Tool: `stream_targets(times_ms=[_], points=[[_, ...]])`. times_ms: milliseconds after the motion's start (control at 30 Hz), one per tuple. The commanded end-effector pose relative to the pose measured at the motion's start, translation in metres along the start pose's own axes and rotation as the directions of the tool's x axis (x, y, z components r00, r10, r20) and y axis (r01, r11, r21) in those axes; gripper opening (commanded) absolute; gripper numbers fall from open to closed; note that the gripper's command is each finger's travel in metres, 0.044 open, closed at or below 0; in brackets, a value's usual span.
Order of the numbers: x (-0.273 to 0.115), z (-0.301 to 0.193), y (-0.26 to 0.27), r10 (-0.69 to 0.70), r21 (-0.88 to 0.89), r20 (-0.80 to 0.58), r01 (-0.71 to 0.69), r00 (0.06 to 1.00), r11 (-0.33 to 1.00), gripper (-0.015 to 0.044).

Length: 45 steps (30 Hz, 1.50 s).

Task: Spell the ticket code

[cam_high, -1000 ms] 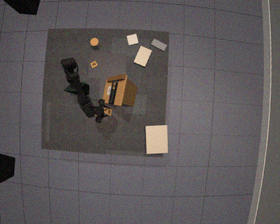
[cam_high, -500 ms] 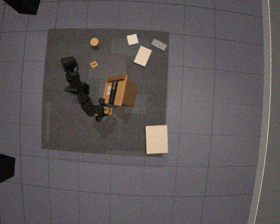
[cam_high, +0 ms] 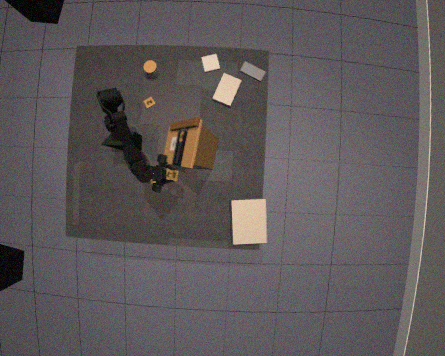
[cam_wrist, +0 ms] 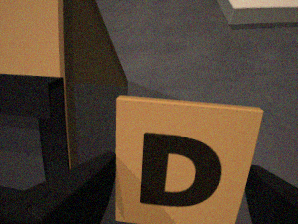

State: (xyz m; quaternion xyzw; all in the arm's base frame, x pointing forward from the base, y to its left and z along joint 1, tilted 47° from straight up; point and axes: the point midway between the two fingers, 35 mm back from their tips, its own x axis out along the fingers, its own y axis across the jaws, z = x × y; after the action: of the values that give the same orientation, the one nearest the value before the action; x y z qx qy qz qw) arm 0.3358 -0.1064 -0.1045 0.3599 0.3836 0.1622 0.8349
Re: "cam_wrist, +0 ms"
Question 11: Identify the beige flat rectangular slab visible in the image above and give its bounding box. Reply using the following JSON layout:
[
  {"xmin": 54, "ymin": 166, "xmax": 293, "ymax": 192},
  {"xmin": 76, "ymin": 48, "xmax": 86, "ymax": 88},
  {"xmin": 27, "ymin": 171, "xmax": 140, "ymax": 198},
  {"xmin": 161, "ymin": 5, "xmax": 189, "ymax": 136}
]
[{"xmin": 217, "ymin": 0, "xmax": 298, "ymax": 26}]

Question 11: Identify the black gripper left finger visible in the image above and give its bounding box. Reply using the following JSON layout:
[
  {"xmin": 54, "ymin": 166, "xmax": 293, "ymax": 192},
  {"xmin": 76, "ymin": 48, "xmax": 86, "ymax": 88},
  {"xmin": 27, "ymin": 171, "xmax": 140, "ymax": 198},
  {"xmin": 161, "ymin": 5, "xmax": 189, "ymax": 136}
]
[{"xmin": 0, "ymin": 152, "xmax": 117, "ymax": 224}]

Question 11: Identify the tan tile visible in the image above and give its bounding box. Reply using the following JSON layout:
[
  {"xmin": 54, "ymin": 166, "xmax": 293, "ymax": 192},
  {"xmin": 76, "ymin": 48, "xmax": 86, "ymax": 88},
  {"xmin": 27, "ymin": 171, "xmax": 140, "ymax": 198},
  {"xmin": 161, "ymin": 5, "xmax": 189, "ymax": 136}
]
[{"xmin": 114, "ymin": 95, "xmax": 263, "ymax": 224}]

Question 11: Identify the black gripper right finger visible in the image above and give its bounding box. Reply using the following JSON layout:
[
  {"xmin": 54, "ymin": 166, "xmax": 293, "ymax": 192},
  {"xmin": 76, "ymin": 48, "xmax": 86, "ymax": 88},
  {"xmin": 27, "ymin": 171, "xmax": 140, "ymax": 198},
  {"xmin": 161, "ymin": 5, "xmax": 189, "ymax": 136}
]
[{"xmin": 245, "ymin": 164, "xmax": 298, "ymax": 224}]

